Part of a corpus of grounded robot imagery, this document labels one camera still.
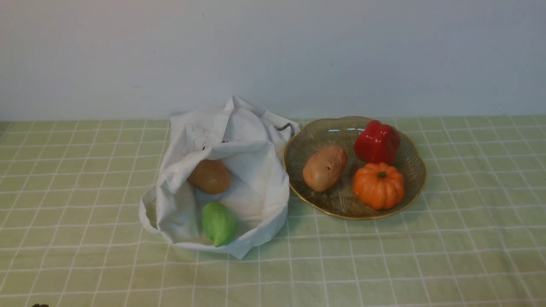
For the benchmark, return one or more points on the green chayote vegetable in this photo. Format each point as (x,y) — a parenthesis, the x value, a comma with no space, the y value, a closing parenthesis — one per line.
(219,223)

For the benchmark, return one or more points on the white cloth bag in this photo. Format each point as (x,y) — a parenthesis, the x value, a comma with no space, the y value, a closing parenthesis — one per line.
(249,140)

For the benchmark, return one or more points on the red bell pepper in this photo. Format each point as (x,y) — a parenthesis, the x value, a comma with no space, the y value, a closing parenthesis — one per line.
(378,143)

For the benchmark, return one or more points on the brown potato in basket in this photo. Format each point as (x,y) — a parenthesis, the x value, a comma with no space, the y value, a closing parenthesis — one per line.
(324,168)

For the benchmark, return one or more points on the green checkered tablecloth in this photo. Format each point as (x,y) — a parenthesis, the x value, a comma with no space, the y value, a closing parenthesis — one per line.
(475,237)

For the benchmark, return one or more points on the brown potato in bag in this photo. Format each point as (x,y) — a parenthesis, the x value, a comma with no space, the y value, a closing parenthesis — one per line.
(210,176)

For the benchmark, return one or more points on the small orange pumpkin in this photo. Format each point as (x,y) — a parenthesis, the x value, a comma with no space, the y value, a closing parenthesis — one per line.
(379,186)

